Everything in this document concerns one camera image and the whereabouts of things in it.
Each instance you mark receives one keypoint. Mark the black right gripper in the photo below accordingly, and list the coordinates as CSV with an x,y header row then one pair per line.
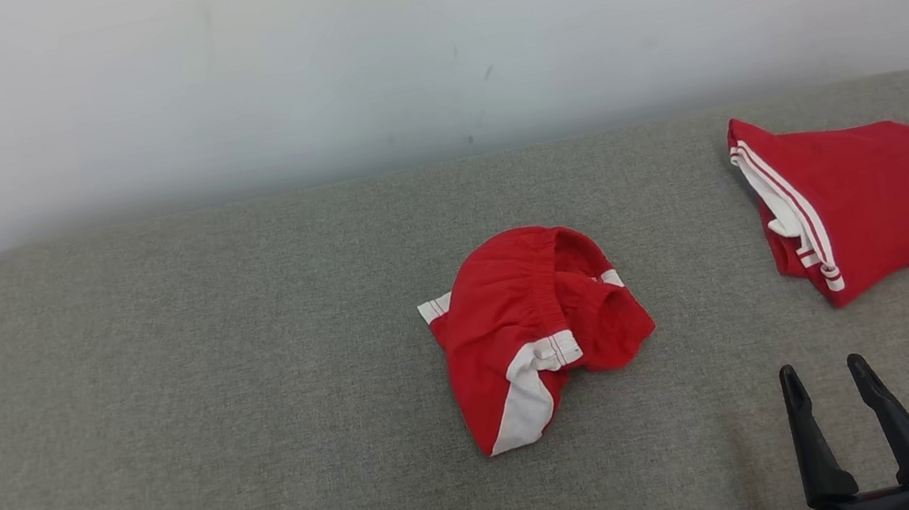
x,y
873,505

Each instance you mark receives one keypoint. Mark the red white basketball shorts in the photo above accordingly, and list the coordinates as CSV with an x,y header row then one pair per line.
x,y
502,312

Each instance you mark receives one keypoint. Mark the red white basketball jersey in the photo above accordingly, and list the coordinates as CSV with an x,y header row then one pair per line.
x,y
893,196

